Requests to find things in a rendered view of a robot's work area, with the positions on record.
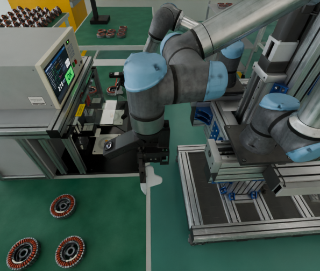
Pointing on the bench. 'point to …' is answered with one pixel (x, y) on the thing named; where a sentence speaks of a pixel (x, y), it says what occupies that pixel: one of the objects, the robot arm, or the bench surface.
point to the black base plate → (112, 166)
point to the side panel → (12, 160)
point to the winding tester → (23, 66)
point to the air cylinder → (82, 143)
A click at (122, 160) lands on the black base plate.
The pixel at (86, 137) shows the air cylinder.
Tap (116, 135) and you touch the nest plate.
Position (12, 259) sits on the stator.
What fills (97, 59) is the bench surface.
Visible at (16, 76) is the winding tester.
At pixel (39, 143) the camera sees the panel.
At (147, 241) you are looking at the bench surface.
